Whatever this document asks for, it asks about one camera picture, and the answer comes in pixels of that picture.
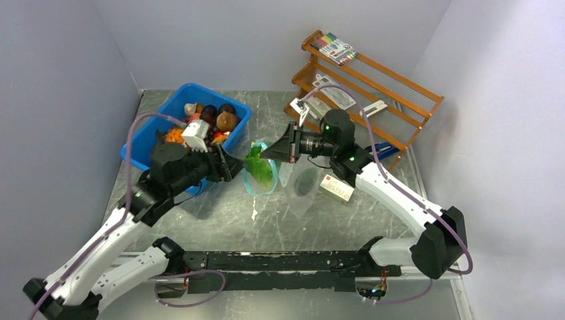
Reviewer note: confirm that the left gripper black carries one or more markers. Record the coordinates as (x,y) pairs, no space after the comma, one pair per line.
(224,166)

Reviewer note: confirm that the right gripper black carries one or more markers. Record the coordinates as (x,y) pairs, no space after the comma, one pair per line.
(285,148)

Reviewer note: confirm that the orange yellow corn piece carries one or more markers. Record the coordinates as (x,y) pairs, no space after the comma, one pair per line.
(220,138)

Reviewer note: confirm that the green napa cabbage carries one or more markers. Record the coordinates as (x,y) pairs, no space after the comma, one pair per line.
(259,168)

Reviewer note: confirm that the clear zip top bag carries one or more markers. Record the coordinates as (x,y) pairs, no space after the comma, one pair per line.
(284,175)

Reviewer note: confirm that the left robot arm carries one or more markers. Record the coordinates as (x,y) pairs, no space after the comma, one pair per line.
(86,284)

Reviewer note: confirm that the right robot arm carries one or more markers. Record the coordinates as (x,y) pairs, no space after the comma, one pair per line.
(439,235)

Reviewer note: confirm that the green white box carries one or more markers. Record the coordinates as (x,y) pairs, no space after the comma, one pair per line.
(317,108)

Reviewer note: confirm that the dark mangosteen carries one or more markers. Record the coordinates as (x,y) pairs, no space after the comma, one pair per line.
(209,114)

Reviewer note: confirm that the dark plum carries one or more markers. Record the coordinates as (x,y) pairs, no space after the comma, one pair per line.
(227,108)

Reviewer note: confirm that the orange carrot flower toy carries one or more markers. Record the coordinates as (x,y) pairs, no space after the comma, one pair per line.
(174,135)

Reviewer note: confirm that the white paper box on table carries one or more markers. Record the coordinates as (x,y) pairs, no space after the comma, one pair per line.
(336,189)

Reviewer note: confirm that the garlic bulb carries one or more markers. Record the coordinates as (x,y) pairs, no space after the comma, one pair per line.
(190,108)

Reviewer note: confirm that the packaged item in blister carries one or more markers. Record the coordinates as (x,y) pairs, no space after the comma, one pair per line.
(337,96)

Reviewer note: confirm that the blue stapler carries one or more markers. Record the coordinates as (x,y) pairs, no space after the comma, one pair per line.
(384,150)

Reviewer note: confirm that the white stapler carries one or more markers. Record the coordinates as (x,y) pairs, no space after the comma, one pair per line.
(373,109)

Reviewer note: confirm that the pack of coloured markers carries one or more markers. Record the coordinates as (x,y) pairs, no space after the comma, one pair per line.
(335,49)

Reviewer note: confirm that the orange wooden shelf rack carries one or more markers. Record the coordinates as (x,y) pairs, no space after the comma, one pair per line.
(408,106)

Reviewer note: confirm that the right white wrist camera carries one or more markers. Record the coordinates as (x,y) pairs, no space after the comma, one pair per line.
(301,107)

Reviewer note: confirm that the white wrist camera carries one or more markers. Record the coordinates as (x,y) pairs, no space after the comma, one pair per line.
(194,135)
(301,107)

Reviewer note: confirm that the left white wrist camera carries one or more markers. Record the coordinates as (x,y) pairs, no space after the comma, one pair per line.
(194,135)

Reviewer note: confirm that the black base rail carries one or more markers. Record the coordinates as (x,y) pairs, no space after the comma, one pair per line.
(286,270)

